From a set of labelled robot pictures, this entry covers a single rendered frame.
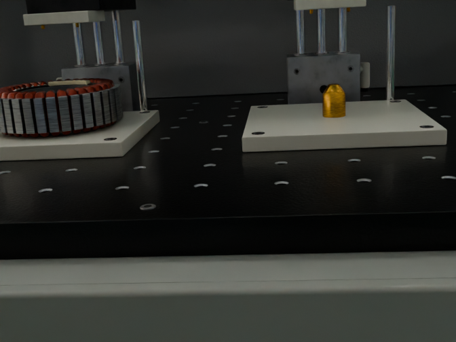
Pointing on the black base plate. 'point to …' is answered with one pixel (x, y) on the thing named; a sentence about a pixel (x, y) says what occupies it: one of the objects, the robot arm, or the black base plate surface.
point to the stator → (59, 106)
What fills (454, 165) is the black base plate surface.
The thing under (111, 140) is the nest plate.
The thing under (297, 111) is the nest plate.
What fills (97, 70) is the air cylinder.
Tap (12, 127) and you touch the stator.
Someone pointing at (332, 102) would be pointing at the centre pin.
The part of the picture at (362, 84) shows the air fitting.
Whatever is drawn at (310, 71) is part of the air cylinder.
